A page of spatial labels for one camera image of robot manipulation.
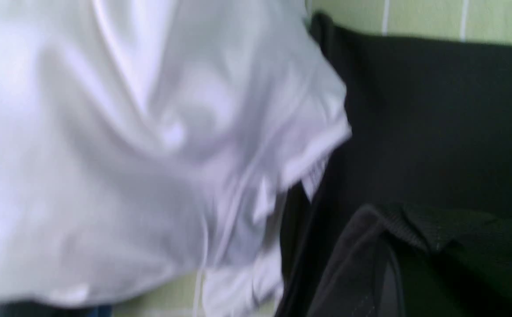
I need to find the green checkered tablecloth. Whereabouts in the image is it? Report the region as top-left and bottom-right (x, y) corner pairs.
(111, 0), (512, 317)

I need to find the blue crumpled garment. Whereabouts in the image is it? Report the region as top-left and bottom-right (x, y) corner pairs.
(0, 302), (113, 317)

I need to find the white crumpled shirt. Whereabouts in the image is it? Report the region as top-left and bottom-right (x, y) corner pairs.
(0, 0), (351, 308)

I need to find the dark gray long-sleeved shirt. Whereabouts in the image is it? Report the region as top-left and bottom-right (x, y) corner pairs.
(275, 12), (512, 317)

